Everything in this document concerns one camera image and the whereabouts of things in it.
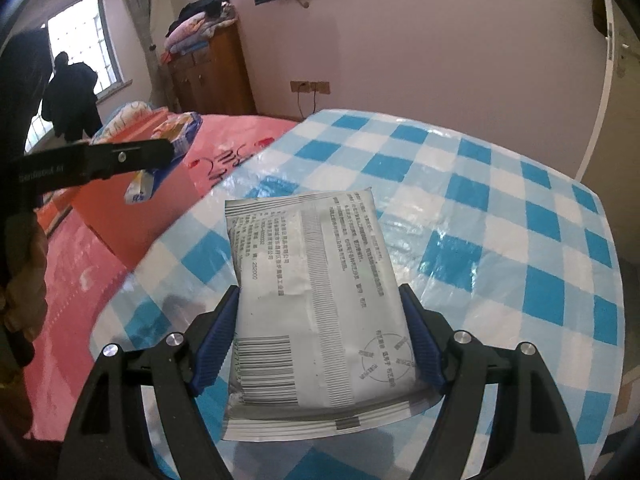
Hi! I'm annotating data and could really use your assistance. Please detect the person's left forearm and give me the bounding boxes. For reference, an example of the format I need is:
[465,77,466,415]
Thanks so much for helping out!
[0,347,36,441]

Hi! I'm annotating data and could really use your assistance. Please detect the orange patterned quilt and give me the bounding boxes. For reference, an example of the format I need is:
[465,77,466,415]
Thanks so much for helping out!
[92,100,168,141]

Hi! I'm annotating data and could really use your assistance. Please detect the pink bed blanket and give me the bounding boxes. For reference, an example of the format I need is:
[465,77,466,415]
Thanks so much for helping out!
[27,112,301,441]

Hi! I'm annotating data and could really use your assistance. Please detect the grey wet wipes packet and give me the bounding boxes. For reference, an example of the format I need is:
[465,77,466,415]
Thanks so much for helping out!
[222,187,441,443]

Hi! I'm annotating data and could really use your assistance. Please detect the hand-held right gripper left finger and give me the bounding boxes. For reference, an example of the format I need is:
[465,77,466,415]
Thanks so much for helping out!
[59,284,241,480]

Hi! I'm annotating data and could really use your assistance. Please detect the white door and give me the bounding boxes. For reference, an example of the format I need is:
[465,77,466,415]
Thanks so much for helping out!
[575,0,640,261]

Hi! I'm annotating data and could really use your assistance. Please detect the barred window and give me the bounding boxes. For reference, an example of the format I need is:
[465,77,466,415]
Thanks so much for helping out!
[25,0,126,153]

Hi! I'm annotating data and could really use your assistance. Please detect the person's left hand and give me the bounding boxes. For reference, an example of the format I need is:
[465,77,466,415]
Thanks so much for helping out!
[2,217,49,346]

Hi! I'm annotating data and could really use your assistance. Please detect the sheer curtain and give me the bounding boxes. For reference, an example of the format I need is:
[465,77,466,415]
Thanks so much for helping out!
[122,0,183,113]

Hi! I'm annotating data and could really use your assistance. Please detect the blue white snack packet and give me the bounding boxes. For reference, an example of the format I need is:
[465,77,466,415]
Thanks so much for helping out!
[123,111,204,207]

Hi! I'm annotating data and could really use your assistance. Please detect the stack of folded blankets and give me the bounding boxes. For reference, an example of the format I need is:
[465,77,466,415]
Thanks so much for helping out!
[160,7,237,56]

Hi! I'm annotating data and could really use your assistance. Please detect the dark folded clothes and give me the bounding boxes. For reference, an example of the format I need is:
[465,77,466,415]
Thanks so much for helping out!
[177,0,231,23]

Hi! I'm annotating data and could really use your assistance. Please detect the blue white checkered tablecloth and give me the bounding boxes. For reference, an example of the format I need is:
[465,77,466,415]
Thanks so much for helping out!
[89,107,628,480]

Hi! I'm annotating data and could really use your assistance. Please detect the wooden cabinet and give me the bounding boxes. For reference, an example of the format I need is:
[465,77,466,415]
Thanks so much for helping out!
[167,22,257,116]

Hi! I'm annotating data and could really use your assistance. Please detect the dark brown hanging cloth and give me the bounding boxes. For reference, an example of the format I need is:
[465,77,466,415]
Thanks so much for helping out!
[591,0,610,36]

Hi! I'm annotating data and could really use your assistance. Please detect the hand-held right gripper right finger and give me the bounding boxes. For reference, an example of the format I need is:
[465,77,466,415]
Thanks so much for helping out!
[397,282,587,480]

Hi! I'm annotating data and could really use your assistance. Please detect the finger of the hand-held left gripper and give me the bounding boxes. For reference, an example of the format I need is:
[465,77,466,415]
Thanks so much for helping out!
[89,138,177,182]

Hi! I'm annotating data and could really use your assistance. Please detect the wall socket row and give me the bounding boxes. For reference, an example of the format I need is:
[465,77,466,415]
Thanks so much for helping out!
[290,80,332,96]

